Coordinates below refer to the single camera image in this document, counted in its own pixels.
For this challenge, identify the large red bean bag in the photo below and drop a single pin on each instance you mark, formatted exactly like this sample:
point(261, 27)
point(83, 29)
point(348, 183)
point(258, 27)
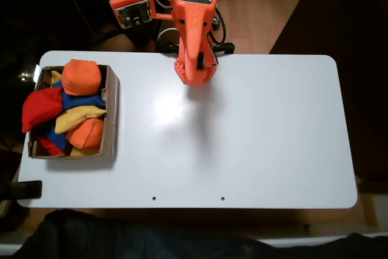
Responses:
point(41, 108)

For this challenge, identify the brown cardboard box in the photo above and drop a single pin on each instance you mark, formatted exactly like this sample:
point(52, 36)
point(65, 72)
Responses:
point(110, 113)

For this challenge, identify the large orange bean bag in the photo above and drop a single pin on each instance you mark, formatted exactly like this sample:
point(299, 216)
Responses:
point(81, 77)

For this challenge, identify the blue bean bag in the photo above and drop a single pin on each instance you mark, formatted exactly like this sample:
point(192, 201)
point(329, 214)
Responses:
point(85, 102)
point(59, 137)

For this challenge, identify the large yellow bean bag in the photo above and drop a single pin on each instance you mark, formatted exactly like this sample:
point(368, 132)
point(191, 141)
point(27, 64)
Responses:
point(75, 118)

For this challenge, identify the small red bean bag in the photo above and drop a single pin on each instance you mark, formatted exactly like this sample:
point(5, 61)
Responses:
point(50, 146)

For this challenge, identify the metal chair base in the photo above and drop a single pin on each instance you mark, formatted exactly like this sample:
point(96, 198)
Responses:
point(215, 23)

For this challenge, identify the person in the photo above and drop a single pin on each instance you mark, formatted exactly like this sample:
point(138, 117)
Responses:
point(151, 240)

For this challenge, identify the black table clamp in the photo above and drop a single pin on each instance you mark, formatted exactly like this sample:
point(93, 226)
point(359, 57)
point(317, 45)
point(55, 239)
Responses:
point(28, 190)

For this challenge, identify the wooden table leg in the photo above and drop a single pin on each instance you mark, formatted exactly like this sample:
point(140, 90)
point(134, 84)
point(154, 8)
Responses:
point(368, 207)

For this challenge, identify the orange camera mount with camera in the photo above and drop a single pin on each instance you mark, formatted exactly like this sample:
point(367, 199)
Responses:
point(133, 13)

